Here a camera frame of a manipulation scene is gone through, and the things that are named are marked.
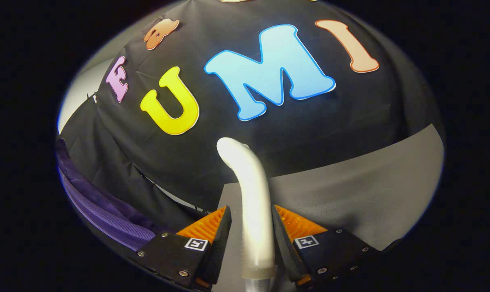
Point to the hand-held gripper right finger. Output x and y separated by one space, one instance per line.
285 247

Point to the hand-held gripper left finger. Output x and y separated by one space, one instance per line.
220 243

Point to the grey cabinet with dark top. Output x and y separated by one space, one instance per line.
350 194

